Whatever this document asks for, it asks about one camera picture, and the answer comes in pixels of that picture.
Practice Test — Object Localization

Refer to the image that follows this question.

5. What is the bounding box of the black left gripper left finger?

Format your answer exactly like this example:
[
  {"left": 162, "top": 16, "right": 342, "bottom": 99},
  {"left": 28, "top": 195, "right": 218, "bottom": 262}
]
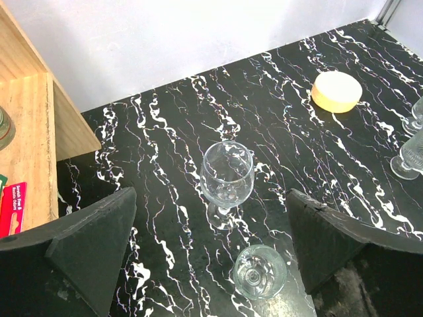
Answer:
[{"left": 1, "top": 187, "right": 137, "bottom": 316}]

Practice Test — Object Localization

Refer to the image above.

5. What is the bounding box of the patterned glass goblet right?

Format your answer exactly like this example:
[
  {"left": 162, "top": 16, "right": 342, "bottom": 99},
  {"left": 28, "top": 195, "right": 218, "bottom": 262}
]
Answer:
[{"left": 390, "top": 129, "right": 422, "bottom": 180}]

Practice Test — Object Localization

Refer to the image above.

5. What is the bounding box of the clear smooth wine glass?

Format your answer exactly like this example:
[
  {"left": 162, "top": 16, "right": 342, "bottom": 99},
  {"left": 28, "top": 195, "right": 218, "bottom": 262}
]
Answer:
[{"left": 200, "top": 140, "right": 254, "bottom": 230}]

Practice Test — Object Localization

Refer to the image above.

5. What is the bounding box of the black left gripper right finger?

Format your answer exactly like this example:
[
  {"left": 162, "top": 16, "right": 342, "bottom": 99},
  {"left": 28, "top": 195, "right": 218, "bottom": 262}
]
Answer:
[{"left": 286, "top": 189, "right": 422, "bottom": 316}]

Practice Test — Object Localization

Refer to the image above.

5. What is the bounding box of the red packaged item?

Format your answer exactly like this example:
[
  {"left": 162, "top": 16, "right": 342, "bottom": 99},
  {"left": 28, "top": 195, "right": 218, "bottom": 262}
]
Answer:
[{"left": 1, "top": 182, "right": 27, "bottom": 238}]

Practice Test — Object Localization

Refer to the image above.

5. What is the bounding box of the ribbed glass goblet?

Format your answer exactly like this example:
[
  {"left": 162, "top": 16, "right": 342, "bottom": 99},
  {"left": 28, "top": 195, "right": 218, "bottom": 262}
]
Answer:
[{"left": 402, "top": 97, "right": 423, "bottom": 135}]

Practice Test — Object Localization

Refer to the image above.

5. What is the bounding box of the clear patterned short goblet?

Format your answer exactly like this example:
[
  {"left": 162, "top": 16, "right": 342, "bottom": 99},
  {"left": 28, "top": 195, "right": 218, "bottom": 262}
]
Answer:
[{"left": 233, "top": 244, "right": 288, "bottom": 300}]

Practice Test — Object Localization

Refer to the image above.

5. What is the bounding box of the wooden shelf unit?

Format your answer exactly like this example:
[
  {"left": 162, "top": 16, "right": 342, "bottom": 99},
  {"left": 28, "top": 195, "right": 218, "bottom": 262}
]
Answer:
[{"left": 1, "top": 3, "right": 101, "bottom": 231}]

